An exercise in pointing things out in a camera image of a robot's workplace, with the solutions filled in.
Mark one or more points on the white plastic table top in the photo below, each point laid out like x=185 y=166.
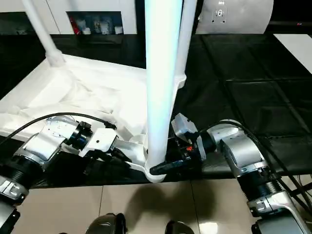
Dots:
x=85 y=85

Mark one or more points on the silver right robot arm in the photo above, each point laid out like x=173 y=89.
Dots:
x=243 y=148

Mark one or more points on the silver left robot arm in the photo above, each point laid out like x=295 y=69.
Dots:
x=36 y=146

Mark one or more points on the black right robot foot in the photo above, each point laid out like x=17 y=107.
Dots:
x=178 y=228

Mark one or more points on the black robot foot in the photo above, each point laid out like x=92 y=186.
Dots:
x=178 y=228
x=104 y=225

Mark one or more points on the black left robot foot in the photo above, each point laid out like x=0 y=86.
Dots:
x=104 y=225

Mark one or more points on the black work mat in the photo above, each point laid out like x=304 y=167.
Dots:
x=243 y=73

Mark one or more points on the small white box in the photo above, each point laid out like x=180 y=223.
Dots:
x=118 y=29

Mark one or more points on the red box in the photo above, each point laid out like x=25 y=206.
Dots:
x=76 y=28

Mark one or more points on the white cabinet with glass doors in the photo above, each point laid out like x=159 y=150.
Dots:
x=129 y=14

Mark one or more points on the white flat board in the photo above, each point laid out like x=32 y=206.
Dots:
x=297 y=46

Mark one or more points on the black device with red light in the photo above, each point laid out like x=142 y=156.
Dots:
x=292 y=24

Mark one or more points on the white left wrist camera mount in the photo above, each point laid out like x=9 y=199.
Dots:
x=100 y=141

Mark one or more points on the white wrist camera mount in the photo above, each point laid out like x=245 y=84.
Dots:
x=182 y=124
x=100 y=141

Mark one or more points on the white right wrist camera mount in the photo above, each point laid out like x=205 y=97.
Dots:
x=182 y=124

